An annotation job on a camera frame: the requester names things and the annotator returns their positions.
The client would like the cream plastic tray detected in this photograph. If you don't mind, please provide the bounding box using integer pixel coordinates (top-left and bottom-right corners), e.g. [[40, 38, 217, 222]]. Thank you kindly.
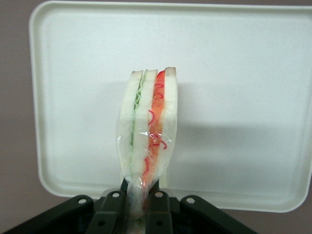
[[28, 0, 312, 214]]

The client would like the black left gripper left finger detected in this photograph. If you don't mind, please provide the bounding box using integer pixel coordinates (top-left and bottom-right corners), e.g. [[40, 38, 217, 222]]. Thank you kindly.
[[87, 178, 128, 234]]

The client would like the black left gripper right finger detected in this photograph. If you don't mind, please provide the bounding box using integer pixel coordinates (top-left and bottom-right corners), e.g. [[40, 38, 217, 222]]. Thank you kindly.
[[145, 179, 174, 234]]

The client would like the triangle sandwich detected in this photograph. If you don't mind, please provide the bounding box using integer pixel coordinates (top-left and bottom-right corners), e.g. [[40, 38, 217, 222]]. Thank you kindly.
[[115, 66, 179, 234]]

